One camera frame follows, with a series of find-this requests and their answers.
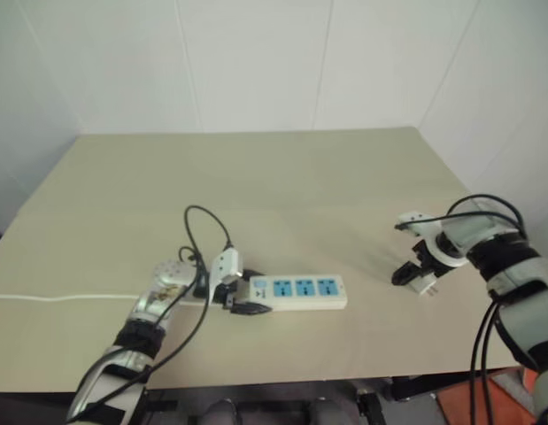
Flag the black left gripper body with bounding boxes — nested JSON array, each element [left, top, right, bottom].
[[213, 282, 240, 313]]

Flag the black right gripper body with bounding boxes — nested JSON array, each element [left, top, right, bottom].
[[410, 238, 442, 279]]

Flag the white charger plug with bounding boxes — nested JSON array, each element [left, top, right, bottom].
[[407, 267, 440, 299]]

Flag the white power strip blue sockets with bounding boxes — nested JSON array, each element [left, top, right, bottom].
[[179, 274, 349, 312]]

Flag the black caster wheel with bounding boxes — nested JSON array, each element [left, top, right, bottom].
[[359, 389, 385, 425]]

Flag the orange red object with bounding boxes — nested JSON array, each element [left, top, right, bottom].
[[436, 367, 543, 421]]

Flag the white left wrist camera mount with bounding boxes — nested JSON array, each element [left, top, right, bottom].
[[207, 248, 244, 307]]

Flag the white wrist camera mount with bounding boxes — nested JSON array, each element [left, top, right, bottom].
[[394, 212, 471, 269], [207, 248, 244, 307]]

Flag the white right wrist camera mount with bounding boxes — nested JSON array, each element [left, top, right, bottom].
[[394, 212, 471, 269]]

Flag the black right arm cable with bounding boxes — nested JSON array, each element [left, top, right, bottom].
[[394, 193, 528, 425]]

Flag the black table frame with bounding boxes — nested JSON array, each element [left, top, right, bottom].
[[143, 375, 447, 425]]

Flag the white power strip cord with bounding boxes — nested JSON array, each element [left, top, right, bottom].
[[0, 292, 140, 305]]

